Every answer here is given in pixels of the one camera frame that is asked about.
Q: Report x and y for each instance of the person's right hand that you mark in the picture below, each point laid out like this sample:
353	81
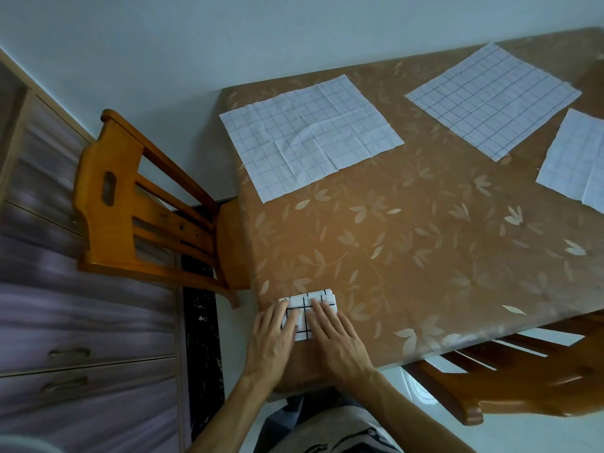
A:
342	349

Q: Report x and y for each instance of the person's left hand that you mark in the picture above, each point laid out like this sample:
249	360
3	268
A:
271	344

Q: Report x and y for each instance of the grid cloth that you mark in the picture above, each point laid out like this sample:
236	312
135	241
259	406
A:
304	306
571	157
491	101
306	136

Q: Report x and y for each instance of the person's right forearm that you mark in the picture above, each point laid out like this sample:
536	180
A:
415	415

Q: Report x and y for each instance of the person's left forearm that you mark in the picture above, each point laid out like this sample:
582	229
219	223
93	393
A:
231	415

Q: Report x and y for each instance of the blue grey trousers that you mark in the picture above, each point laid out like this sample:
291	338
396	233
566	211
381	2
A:
302	410

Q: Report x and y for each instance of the light grey printed shirt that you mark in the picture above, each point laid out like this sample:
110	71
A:
340	429

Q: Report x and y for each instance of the brown floral table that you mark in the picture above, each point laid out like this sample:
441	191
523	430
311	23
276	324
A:
424	231

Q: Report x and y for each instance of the wooden shelf cabinet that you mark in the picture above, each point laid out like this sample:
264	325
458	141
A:
94	325

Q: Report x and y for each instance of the orange wooden chair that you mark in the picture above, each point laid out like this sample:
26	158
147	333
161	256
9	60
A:
92	202
519	386

